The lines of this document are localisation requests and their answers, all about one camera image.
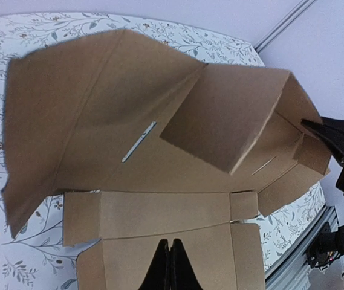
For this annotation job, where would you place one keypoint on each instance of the brown cardboard box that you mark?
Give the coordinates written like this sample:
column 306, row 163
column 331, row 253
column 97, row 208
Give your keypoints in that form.
column 147, row 143

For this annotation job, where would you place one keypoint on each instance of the front aluminium rail frame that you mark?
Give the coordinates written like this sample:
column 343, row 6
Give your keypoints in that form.
column 291, row 271

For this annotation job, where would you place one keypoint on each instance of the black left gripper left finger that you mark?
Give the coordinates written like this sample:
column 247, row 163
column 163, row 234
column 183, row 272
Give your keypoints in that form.
column 158, row 274

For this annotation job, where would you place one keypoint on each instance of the floral patterned table mat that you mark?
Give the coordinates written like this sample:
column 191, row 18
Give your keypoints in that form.
column 37, row 258

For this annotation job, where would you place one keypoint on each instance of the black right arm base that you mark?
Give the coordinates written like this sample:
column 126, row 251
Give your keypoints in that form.
column 326, row 247

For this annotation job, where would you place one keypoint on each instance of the right rear aluminium frame post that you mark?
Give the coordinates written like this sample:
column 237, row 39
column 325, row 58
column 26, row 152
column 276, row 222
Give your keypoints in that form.
column 283, row 24

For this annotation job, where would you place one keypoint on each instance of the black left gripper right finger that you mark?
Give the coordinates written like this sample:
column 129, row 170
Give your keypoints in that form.
column 182, row 273

